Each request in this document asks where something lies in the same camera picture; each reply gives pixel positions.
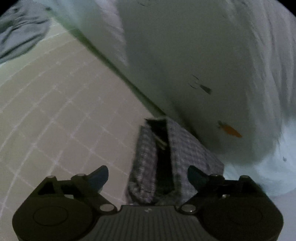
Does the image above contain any grey garment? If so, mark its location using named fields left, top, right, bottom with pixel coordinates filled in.
left=0, top=3, right=52, bottom=64

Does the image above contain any blue plaid shirt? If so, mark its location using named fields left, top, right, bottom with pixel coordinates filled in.
left=126, top=117, right=225, bottom=206

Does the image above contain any pale green printed quilt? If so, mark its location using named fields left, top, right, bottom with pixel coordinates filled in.
left=47, top=0, right=296, bottom=198

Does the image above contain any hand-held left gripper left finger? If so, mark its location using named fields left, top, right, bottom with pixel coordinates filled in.
left=37, top=165, right=117, bottom=212

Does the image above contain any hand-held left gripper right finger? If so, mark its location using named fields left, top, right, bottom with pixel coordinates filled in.
left=179, top=165, right=263, bottom=214

